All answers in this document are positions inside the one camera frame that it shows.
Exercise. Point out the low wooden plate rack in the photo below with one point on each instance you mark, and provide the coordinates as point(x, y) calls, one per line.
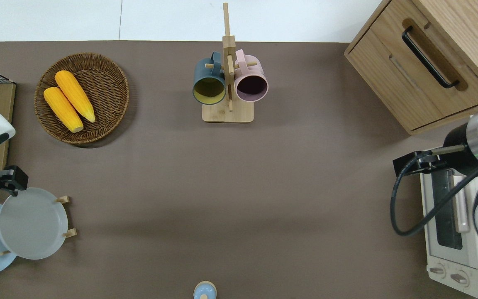
point(69, 233)

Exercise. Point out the wooden drawer cabinet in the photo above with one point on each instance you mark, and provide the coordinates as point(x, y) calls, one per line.
point(392, 74)

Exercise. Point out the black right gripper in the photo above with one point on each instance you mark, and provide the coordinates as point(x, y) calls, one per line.
point(461, 145)

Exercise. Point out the brown wicker basket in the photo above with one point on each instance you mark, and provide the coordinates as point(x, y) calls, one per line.
point(110, 87)

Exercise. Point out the wooden mug tree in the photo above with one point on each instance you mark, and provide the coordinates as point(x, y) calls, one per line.
point(228, 112)

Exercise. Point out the pink mug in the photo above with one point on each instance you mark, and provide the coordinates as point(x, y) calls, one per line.
point(251, 85)

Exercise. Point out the dark teal mug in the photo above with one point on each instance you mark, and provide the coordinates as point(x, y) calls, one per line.
point(209, 79)

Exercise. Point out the yellow corn cob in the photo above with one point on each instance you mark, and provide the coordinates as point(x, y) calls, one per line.
point(75, 94)
point(62, 109)

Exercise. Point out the gray plate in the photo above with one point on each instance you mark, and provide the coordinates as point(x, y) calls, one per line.
point(33, 224)

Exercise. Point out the blue lidded jar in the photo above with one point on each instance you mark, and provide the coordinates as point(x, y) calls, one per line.
point(204, 290)

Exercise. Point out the cream toaster oven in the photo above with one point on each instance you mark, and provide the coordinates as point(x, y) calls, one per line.
point(444, 249)

